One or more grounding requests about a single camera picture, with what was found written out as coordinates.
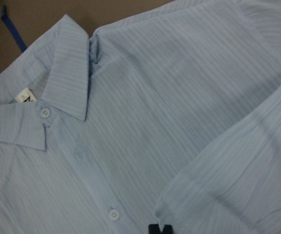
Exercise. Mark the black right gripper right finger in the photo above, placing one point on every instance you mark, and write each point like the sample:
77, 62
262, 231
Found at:
167, 229

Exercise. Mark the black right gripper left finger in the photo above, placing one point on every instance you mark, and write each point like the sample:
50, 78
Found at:
154, 229

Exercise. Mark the light blue button-up shirt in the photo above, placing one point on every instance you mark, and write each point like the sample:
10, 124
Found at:
169, 117

